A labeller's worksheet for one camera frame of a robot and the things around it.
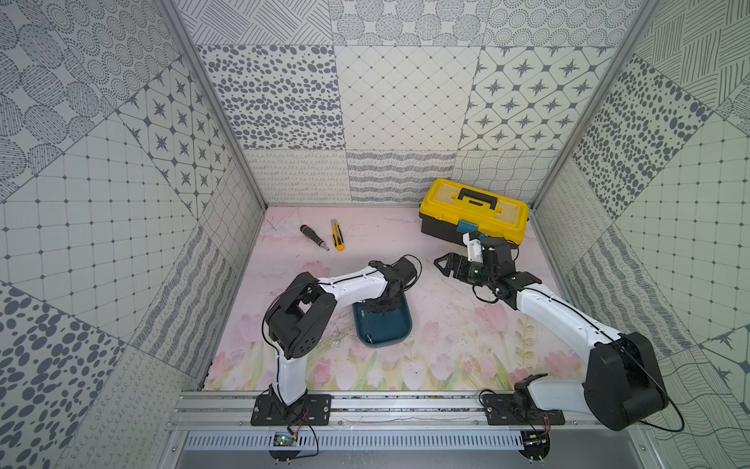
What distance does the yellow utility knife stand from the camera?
3.59 feet

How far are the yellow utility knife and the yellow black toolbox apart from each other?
32 cm

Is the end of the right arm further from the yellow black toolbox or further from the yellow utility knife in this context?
the yellow utility knife

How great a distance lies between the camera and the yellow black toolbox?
96 centimetres
